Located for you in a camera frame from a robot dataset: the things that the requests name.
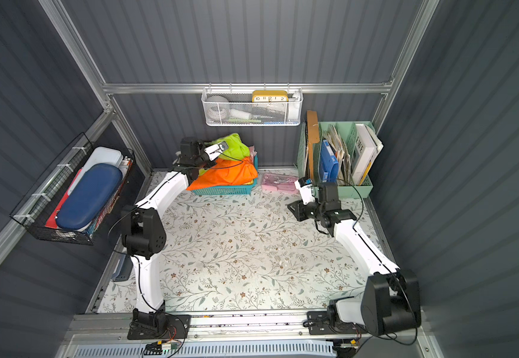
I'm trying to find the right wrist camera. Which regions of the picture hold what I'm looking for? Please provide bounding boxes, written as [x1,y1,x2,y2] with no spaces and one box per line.
[295,177,316,205]

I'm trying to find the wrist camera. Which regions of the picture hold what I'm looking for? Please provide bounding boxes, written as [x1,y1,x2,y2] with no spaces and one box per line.
[204,141,229,161]
[295,177,316,205]

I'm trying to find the brown cardboard board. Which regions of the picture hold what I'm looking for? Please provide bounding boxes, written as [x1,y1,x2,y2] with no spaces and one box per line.
[307,110,319,182]

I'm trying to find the blue folder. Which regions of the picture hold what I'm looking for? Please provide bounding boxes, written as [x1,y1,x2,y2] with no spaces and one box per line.
[319,140,339,183]

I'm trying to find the white book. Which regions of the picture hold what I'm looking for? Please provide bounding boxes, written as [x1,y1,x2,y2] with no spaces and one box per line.
[351,123,383,186]

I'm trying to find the floral table mat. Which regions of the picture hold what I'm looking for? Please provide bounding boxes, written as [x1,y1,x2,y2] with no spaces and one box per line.
[98,169,407,314]

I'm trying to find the black wire side basket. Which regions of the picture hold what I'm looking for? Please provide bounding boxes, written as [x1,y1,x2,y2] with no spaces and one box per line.
[10,133,136,246]

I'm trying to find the pink pouch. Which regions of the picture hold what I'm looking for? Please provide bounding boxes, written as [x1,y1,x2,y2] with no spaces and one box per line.
[261,172,298,194]

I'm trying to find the white wire wall basket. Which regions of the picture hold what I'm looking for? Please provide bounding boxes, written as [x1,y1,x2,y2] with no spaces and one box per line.
[201,86,304,127]

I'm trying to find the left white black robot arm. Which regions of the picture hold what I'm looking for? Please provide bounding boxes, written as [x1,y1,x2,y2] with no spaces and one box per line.
[120,137,228,314]

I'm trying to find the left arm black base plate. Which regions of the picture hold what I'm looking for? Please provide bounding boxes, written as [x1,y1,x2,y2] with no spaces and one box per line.
[127,312,192,340]

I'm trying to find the orange garment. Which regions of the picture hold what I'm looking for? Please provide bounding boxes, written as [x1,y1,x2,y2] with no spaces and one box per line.
[187,157,258,191]

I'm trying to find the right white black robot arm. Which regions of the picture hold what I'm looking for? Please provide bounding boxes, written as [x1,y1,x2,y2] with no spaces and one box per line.
[287,178,422,339]

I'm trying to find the red folder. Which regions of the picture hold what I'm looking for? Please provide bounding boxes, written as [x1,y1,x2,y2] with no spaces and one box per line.
[45,178,77,229]

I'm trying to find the yellow clock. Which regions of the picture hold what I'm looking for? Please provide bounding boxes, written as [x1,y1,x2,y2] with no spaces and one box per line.
[251,89,289,104]

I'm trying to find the white tape roll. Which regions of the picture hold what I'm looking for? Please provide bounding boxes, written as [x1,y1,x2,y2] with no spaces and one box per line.
[204,95,231,122]

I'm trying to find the teal plastic laundry basket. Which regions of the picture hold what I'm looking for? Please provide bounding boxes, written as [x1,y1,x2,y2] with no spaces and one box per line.
[191,157,259,195]

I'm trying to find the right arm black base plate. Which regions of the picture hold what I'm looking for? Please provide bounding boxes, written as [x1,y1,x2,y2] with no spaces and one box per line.
[302,311,366,336]

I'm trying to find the lime green shorts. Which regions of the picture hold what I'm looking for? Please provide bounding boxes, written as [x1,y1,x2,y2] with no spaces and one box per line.
[204,133,254,178]

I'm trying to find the white tray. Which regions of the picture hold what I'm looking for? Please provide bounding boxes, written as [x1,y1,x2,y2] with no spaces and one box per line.
[67,146,123,194]

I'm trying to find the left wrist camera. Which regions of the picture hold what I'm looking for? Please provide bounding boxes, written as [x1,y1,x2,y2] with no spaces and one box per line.
[204,141,229,161]

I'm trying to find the navy blue case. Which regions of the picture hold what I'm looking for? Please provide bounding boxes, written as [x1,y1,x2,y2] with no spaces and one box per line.
[57,163,122,231]

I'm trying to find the grey blue clip object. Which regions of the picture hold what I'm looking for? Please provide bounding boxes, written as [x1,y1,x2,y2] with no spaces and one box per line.
[111,254,134,283]

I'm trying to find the mint green file organizer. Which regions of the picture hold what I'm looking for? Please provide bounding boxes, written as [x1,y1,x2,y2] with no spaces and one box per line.
[296,120,374,201]

